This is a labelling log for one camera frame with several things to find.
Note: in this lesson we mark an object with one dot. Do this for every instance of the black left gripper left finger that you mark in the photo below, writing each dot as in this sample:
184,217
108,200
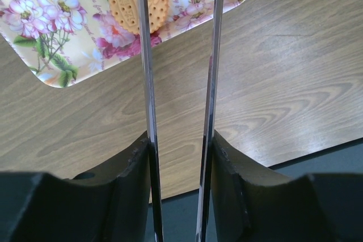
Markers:
106,203

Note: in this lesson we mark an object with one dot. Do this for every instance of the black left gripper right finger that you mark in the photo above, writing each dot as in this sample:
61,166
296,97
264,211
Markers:
254,203

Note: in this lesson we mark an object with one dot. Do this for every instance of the metal serving tongs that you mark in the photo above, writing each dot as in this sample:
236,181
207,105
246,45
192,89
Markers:
180,79

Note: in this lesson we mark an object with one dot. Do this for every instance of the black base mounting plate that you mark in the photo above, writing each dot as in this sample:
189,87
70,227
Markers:
180,212

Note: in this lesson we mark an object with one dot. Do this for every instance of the floral serving tray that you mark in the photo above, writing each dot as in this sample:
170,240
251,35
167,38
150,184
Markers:
66,41

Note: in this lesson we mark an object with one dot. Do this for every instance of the dotted biscuit bottom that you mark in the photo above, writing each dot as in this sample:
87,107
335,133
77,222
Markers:
125,12

